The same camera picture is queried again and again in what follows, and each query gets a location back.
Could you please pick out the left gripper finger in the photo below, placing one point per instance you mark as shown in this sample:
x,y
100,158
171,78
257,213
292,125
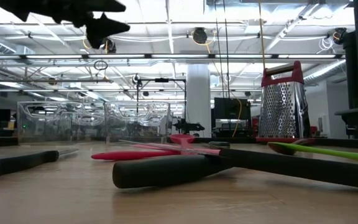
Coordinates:
x,y
101,31
104,6

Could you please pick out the pink silicone spatula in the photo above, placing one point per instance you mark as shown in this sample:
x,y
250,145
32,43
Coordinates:
x,y
208,152

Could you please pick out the green silicone spatula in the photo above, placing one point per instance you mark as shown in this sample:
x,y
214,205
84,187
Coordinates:
x,y
337,153

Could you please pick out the small distant robot arm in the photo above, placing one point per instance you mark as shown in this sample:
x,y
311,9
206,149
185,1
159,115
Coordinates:
x,y
186,127

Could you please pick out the clear plastic bin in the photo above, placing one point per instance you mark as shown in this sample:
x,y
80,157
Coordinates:
x,y
135,124
57,124

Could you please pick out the white building column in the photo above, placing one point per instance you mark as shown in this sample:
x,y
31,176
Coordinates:
x,y
197,99

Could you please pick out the red silicone spatula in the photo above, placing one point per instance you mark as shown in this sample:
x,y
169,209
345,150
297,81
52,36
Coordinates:
x,y
129,155

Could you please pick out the black cabinet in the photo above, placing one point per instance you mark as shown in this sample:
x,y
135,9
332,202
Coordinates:
x,y
228,109

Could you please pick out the red steel box grater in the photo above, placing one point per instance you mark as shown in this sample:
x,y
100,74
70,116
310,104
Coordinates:
x,y
278,109

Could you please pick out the black frame stand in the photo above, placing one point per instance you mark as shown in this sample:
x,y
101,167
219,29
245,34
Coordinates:
x,y
162,80

